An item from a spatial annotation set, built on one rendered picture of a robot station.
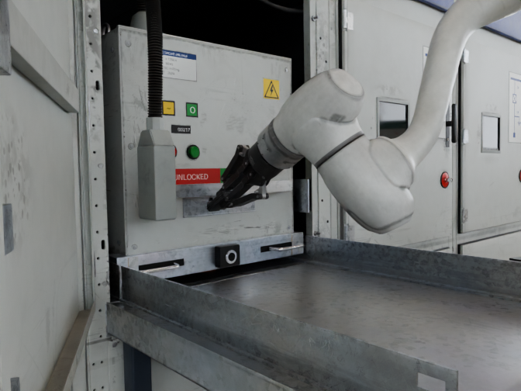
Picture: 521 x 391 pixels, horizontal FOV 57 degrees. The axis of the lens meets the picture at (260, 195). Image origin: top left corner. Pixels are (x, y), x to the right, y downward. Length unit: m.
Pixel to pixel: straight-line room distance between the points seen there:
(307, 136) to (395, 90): 0.82
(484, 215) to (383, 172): 1.37
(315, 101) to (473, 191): 1.34
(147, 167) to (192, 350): 0.38
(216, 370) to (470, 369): 0.32
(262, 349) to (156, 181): 0.41
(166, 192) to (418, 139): 0.47
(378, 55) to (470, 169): 0.70
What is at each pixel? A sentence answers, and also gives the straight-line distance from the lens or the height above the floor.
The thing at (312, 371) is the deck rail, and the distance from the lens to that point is 0.60.
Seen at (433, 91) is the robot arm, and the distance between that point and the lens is 0.92.
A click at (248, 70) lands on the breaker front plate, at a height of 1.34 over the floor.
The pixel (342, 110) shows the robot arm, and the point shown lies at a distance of 0.79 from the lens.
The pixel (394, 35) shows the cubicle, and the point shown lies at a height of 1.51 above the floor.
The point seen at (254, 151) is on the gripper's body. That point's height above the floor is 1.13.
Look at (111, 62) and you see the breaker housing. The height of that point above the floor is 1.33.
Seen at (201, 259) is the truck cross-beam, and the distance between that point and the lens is 1.12.
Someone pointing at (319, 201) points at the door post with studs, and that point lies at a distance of 1.33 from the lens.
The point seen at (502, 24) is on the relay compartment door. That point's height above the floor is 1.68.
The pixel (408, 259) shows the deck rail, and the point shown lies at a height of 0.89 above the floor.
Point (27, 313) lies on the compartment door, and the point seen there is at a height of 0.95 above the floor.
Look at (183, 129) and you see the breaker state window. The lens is 1.10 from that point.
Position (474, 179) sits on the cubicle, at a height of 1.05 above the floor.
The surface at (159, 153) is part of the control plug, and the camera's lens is 0.93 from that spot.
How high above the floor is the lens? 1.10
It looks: 3 degrees down
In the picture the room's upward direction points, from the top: 1 degrees counter-clockwise
